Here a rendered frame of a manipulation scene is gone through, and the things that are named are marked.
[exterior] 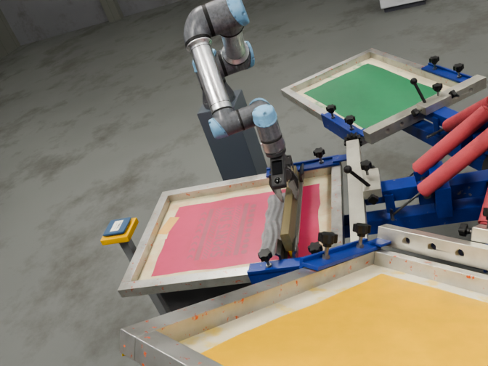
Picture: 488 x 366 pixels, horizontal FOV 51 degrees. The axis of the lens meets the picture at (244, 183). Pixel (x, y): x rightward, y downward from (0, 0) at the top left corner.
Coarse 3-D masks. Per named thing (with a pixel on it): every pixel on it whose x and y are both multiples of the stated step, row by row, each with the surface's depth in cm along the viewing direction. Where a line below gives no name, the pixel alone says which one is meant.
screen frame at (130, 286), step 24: (336, 168) 198; (168, 192) 222; (192, 192) 217; (216, 192) 215; (336, 192) 185; (336, 216) 174; (144, 240) 197; (144, 264) 190; (120, 288) 177; (144, 288) 174; (168, 288) 173; (192, 288) 171
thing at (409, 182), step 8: (384, 184) 172; (392, 184) 170; (400, 184) 169; (408, 184) 168; (416, 184) 167; (384, 192) 170; (392, 192) 169; (400, 192) 169; (408, 192) 168; (416, 192) 168; (384, 200) 171
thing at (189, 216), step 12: (264, 192) 205; (312, 192) 195; (204, 204) 212; (216, 204) 209; (228, 204) 206; (264, 204) 199; (312, 204) 189; (180, 216) 210; (192, 216) 207; (264, 216) 192; (312, 216) 183; (180, 228) 203; (192, 228) 200
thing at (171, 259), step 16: (304, 224) 181; (176, 240) 197; (256, 240) 182; (304, 240) 174; (160, 256) 191; (176, 256) 188; (224, 256) 180; (240, 256) 177; (256, 256) 175; (272, 256) 172; (288, 256) 170; (160, 272) 183; (176, 272) 181
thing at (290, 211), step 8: (296, 168) 196; (288, 192) 182; (288, 200) 178; (296, 200) 185; (288, 208) 174; (296, 208) 182; (288, 216) 170; (288, 224) 167; (280, 232) 165; (288, 232) 164; (288, 240) 165; (288, 248) 167
